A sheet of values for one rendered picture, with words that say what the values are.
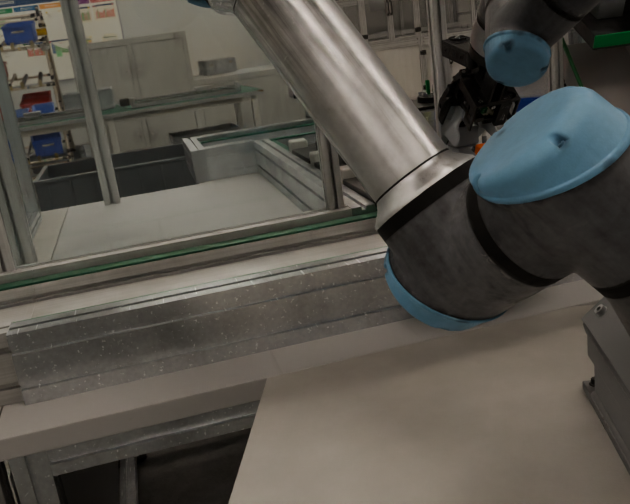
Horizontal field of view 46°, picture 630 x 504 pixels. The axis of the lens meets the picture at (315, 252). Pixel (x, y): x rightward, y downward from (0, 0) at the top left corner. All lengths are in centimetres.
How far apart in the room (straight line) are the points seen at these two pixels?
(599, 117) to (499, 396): 39
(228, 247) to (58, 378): 38
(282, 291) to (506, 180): 51
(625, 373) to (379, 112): 32
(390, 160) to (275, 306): 40
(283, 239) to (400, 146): 63
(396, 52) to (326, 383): 963
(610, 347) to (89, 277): 82
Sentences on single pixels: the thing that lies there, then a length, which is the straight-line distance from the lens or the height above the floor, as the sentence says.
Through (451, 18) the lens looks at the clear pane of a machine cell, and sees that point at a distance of 1078.
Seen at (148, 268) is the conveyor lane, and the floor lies 93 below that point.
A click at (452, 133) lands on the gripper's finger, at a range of 120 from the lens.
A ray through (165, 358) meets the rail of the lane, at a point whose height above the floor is 88.
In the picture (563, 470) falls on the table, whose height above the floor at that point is 86.
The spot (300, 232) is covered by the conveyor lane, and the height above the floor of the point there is 94.
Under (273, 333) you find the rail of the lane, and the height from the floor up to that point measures 88.
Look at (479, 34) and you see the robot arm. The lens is 107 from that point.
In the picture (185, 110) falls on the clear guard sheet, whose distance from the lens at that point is 128.
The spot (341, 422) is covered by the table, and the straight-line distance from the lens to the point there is 85.
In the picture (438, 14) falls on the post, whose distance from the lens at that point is 240.
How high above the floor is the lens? 129
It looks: 17 degrees down
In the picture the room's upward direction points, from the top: 8 degrees counter-clockwise
